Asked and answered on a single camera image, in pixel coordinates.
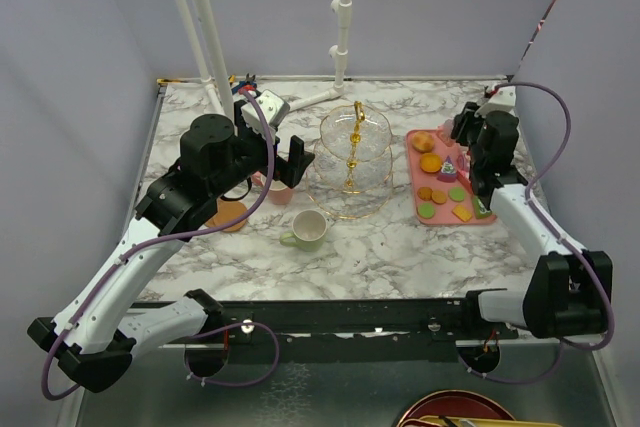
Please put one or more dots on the toy orange egg tart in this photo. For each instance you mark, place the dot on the toy orange egg tart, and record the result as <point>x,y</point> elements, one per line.
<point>430,163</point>

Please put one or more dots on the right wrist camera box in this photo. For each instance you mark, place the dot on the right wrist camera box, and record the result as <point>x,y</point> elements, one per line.
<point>497,98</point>

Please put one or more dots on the cork coaster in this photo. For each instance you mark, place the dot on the cork coaster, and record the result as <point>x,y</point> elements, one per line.
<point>227,211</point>

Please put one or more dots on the toy brown chip cookie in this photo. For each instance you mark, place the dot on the toy brown chip cookie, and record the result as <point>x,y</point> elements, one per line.
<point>424,193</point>

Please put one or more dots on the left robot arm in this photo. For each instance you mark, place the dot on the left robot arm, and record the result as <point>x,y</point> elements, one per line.
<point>91,340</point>

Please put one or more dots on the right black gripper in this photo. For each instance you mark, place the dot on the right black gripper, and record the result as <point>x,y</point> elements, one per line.
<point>466,119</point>

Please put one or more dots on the aluminium rail base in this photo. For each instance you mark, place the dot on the aluminium rail base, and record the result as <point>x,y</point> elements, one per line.
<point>439,318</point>

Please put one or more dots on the green mug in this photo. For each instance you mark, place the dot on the green mug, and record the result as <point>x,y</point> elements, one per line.
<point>308,231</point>

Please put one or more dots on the blue-handled pliers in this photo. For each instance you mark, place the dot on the blue-handled pliers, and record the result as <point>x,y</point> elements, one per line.
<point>248,83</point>

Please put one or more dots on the toy orange round cookie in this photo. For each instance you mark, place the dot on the toy orange round cookie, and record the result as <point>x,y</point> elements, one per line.
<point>439,197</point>

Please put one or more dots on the three-tier glass dessert stand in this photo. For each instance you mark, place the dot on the three-tier glass dessert stand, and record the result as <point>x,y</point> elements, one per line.
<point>351,176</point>

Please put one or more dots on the toy green macaron upper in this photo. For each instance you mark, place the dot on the toy green macaron upper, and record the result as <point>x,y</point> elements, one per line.
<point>457,194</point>

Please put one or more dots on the yellow-handled tool at wall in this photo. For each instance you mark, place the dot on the yellow-handled tool at wall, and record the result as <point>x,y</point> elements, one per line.
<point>167,81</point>

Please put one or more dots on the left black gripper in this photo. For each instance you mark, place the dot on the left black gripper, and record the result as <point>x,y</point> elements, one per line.
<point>289,170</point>

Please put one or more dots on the red round tray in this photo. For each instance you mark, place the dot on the red round tray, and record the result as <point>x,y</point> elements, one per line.
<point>457,403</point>

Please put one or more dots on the toy green cake slice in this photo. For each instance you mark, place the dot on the toy green cake slice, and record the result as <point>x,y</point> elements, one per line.
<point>480,210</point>

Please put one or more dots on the pink serving tray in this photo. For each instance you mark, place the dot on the pink serving tray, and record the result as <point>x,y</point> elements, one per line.
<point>418,178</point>

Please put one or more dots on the toy purple cake slice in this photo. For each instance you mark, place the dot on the toy purple cake slice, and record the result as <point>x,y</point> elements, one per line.
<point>448,171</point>

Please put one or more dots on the toy green macaron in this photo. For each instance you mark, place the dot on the toy green macaron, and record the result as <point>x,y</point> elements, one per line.
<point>426,210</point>
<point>457,194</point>

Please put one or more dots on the toy green macaron lower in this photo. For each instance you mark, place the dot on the toy green macaron lower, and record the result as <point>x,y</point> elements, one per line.
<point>426,210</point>

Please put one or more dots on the toy yellow cracker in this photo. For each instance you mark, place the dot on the toy yellow cracker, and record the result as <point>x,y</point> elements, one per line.
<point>462,213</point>

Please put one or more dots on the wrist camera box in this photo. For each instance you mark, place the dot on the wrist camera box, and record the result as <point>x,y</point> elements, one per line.
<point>264,111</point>
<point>497,98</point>

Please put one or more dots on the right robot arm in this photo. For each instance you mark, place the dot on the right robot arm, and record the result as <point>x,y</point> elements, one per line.
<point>570,288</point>

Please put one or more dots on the pink mug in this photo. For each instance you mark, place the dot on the pink mug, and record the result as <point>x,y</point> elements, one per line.
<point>278,194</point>

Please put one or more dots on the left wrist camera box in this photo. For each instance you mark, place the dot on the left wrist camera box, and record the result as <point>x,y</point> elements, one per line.
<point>264,111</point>

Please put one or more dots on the toy pink swirl roll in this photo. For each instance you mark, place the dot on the toy pink swirl roll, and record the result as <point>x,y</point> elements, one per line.
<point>444,132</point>

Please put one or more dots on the toy bread bun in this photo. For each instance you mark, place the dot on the toy bread bun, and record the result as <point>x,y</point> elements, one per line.
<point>423,142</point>

